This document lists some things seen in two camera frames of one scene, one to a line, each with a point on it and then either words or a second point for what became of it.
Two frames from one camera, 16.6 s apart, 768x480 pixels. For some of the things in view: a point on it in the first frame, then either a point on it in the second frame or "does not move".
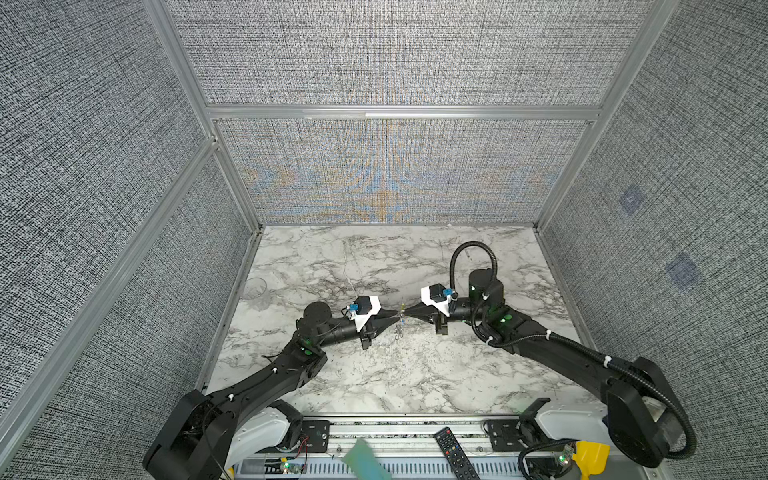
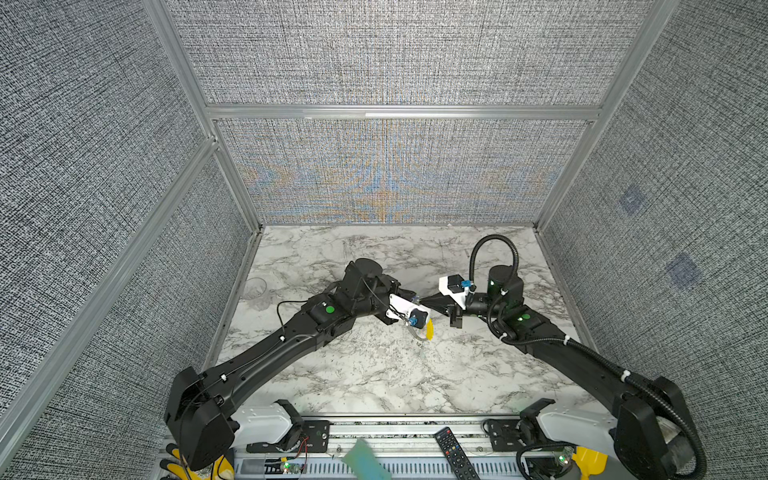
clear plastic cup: [253, 287] does not move
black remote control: [458, 462] does not move
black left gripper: [377, 328] to [393, 287]
